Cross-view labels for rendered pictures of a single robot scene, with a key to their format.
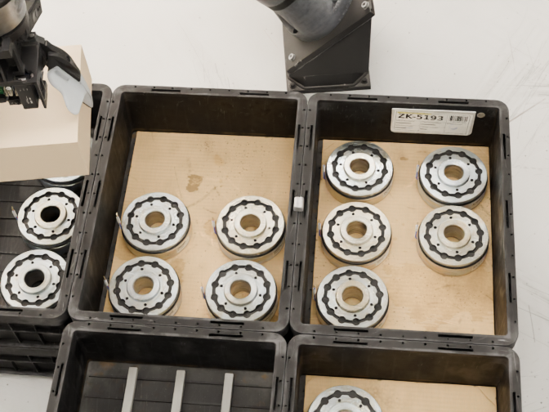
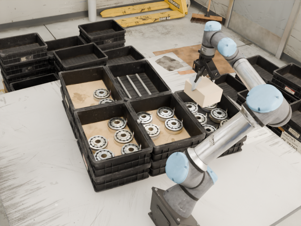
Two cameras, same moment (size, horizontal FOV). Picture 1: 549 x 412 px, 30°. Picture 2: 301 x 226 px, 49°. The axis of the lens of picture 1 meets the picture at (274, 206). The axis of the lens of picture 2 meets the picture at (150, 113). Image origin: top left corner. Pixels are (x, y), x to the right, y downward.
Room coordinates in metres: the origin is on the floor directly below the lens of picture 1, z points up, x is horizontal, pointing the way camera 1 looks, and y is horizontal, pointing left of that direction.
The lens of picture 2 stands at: (1.87, -0.77, 2.08)
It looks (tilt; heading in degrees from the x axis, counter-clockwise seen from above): 39 degrees down; 144
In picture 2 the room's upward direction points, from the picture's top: 6 degrees clockwise
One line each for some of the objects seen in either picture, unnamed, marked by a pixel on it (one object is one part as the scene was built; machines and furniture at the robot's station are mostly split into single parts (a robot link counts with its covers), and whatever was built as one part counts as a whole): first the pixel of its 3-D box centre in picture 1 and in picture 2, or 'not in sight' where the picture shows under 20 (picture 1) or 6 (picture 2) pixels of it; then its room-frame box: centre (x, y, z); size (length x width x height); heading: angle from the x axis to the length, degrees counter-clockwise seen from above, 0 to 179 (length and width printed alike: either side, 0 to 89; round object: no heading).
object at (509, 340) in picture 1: (404, 213); (111, 130); (0.74, -0.18, 0.92); 0.40 x 0.30 x 0.02; 171
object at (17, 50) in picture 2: not in sight; (23, 64); (-0.98, -0.22, 0.37); 0.40 x 0.30 x 0.45; 90
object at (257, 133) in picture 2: not in sight; (242, 123); (0.86, 0.71, 0.70); 0.33 x 0.23 x 0.01; 0
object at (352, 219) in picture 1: (356, 230); (123, 135); (0.75, -0.12, 0.86); 0.05 x 0.05 x 0.01
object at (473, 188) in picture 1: (453, 174); (104, 156); (0.84, -0.27, 0.86); 0.10 x 0.10 x 0.01
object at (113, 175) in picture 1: (198, 221); (163, 125); (0.78, 0.11, 0.87); 0.40 x 0.30 x 0.11; 171
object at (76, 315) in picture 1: (194, 203); (164, 118); (0.78, 0.11, 0.92); 0.40 x 0.30 x 0.02; 171
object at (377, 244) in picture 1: (356, 231); (123, 136); (0.75, -0.12, 0.86); 0.10 x 0.10 x 0.01
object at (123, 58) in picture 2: not in sight; (120, 71); (-0.58, 0.59, 0.31); 0.40 x 0.30 x 0.34; 90
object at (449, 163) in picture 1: (453, 172); (104, 156); (0.84, -0.27, 0.86); 0.05 x 0.05 x 0.01
